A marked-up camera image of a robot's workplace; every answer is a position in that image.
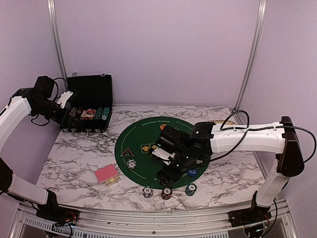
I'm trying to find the brown 100 chip stack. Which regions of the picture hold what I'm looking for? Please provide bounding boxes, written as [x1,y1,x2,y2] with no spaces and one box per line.
[161,187,172,200]

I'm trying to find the blue small blind button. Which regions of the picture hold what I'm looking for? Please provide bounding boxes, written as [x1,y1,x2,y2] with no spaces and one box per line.
[187,169,198,178]

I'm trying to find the teal 50 chip stack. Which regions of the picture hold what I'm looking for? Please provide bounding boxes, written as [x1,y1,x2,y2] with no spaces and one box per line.
[185,183,197,196]

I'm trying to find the blue tan 10 chip stack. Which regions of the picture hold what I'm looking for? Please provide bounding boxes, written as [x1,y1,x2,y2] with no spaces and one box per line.
[143,186,153,198]

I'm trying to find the blue tan chips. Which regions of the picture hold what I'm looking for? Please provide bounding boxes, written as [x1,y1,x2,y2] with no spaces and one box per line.
[126,159,137,170]

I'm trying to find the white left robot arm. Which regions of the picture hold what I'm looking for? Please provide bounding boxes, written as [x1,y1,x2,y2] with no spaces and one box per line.
[0,76,82,224]

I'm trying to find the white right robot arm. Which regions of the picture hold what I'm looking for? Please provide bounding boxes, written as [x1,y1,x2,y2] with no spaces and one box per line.
[149,117,305,222]

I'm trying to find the boxed playing card deck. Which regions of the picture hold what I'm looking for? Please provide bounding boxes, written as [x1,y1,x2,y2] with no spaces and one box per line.
[80,109,96,120]

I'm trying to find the black poker chip case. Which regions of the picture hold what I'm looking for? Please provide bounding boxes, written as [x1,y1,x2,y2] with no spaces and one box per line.
[59,74,113,133]

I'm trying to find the dark green chip row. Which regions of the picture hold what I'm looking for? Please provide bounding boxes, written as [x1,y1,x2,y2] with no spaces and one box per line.
[94,107,104,120]

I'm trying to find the teal 50 chip row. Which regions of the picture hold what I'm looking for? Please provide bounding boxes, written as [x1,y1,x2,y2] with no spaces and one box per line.
[101,107,110,121]

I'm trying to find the green round poker mat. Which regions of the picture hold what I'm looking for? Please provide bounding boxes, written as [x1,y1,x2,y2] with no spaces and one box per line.
[114,117,211,189]

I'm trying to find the black triangular all-in marker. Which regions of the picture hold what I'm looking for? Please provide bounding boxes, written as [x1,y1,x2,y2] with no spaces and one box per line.
[120,147,134,157]

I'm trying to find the red backed card deck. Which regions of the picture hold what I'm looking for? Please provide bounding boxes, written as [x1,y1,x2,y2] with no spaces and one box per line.
[95,164,120,187]

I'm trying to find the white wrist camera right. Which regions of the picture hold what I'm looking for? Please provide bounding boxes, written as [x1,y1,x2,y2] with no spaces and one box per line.
[150,147,175,165]

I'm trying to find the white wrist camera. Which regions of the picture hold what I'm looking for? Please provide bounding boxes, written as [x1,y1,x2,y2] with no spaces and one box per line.
[150,147,175,165]
[57,91,73,109]

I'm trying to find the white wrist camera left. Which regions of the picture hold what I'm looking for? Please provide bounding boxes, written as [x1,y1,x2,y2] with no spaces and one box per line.
[57,91,73,109]

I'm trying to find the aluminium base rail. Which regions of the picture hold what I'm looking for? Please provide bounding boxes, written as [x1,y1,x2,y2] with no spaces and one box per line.
[9,198,298,238]

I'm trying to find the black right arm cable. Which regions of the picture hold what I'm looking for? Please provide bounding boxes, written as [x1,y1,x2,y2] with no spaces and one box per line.
[195,110,317,167]

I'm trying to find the left aluminium frame post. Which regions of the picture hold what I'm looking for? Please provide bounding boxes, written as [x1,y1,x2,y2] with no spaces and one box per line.
[47,0,67,80]

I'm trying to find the aluminium frame post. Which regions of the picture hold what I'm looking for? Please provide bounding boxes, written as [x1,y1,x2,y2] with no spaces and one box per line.
[47,0,67,80]
[233,0,267,111]

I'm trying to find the right aluminium frame post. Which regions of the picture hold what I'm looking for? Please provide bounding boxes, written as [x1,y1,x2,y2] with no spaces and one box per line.
[233,0,267,111]

